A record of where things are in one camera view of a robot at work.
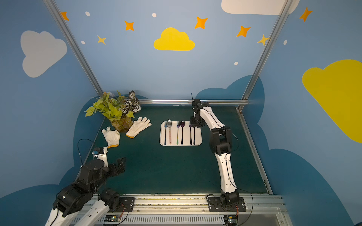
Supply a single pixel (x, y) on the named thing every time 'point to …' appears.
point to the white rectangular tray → (186, 135)
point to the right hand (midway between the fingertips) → (196, 124)
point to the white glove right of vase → (137, 126)
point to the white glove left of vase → (112, 137)
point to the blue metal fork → (166, 126)
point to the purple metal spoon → (194, 136)
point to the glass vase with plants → (119, 109)
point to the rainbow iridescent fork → (177, 125)
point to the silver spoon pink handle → (169, 124)
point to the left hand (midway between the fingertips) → (117, 158)
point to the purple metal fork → (190, 132)
